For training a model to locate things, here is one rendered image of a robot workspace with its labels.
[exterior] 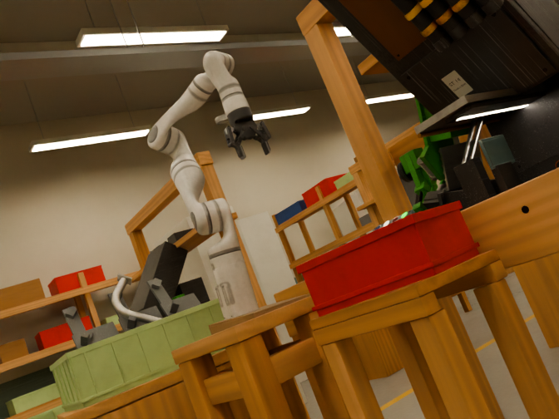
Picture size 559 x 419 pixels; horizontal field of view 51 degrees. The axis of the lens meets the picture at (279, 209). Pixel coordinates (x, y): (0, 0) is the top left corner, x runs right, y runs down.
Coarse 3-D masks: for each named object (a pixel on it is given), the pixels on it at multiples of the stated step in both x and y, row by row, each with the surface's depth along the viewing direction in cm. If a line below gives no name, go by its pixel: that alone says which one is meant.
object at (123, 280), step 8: (120, 280) 223; (128, 280) 224; (120, 288) 220; (112, 296) 218; (120, 296) 219; (112, 304) 216; (120, 304) 215; (120, 312) 214; (128, 312) 214; (136, 312) 215; (136, 320) 214; (144, 320) 214; (152, 320) 214
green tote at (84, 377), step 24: (192, 312) 198; (216, 312) 202; (120, 336) 185; (144, 336) 188; (168, 336) 192; (192, 336) 195; (72, 360) 177; (96, 360) 180; (120, 360) 183; (144, 360) 186; (168, 360) 189; (72, 384) 178; (96, 384) 178; (120, 384) 180; (72, 408) 192
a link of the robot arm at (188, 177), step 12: (180, 168) 177; (192, 168) 177; (180, 180) 175; (192, 180) 173; (204, 180) 178; (180, 192) 175; (192, 192) 169; (192, 204) 165; (204, 204) 164; (192, 216) 164; (204, 216) 161; (204, 228) 162
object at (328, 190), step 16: (336, 176) 802; (352, 176) 750; (304, 192) 832; (320, 192) 802; (336, 192) 770; (288, 208) 868; (304, 208) 852; (320, 208) 864; (352, 208) 822; (288, 224) 865; (304, 224) 919; (336, 224) 796; (368, 224) 744; (336, 240) 797; (288, 256) 887; (304, 256) 857; (464, 304) 706
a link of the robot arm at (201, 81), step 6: (228, 54) 184; (228, 60) 181; (228, 66) 181; (234, 66) 184; (198, 78) 182; (204, 78) 183; (198, 84) 182; (204, 84) 182; (210, 84) 183; (204, 90) 183; (210, 90) 184
